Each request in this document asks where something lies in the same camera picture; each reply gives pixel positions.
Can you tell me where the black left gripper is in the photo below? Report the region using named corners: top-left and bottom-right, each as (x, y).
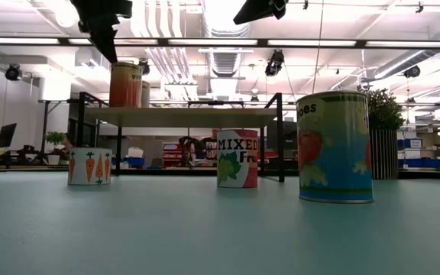
top-left (70, 0), bottom-right (133, 64)

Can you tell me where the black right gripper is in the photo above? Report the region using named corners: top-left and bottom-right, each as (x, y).
top-left (233, 0), bottom-right (289, 26)

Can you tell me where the pineapple labelled orange tin can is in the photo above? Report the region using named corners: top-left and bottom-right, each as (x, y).
top-left (108, 62), bottom-right (144, 108)

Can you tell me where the peaches labelled tin can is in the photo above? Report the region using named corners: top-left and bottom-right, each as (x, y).
top-left (141, 80), bottom-right (151, 108)

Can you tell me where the short white carrot-print can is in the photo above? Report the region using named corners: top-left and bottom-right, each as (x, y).
top-left (67, 147), bottom-right (113, 186)

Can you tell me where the mixed fruit labelled tin can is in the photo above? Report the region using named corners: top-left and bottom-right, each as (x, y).
top-left (216, 128), bottom-right (259, 189)

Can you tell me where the tomatoes labelled blue-green tin can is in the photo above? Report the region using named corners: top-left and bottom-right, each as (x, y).
top-left (296, 90), bottom-right (375, 205)

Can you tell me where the black overhead light bar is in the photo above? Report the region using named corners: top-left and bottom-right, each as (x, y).
top-left (0, 35), bottom-right (440, 51)

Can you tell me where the black ceiling spotlight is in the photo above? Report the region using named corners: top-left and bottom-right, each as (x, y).
top-left (264, 49), bottom-right (285, 77)
top-left (5, 63), bottom-right (21, 82)
top-left (403, 65), bottom-right (422, 79)
top-left (137, 58), bottom-right (151, 76)

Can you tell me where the black background stand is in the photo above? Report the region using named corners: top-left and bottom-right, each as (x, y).
top-left (38, 98), bottom-right (79, 154)

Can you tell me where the small background potted plant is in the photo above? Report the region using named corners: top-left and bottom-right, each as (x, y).
top-left (45, 131), bottom-right (67, 166)

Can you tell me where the red tool cabinet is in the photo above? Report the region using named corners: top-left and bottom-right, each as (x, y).
top-left (161, 141), bottom-right (183, 169)

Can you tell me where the dark background cabinet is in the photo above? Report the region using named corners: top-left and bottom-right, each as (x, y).
top-left (266, 121), bottom-right (298, 150)

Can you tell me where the black background monitor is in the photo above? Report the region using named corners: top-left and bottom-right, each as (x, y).
top-left (0, 122), bottom-right (18, 149)

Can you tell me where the potted plant striped pot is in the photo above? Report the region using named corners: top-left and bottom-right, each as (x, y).
top-left (357, 84), bottom-right (406, 181)

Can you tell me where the green table mat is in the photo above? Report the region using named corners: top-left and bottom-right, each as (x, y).
top-left (0, 170), bottom-right (440, 275)

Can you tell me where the silver ribbed ceiling duct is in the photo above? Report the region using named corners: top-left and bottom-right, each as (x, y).
top-left (202, 0), bottom-right (254, 79)

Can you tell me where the thin hanging cable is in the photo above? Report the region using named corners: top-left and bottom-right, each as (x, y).
top-left (311, 0), bottom-right (325, 95)

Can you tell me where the wooden shelf black metal frame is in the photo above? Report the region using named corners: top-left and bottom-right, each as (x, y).
top-left (75, 91), bottom-right (285, 183)

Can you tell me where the grey round ceiling duct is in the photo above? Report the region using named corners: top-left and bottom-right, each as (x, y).
top-left (372, 18), bottom-right (440, 79)

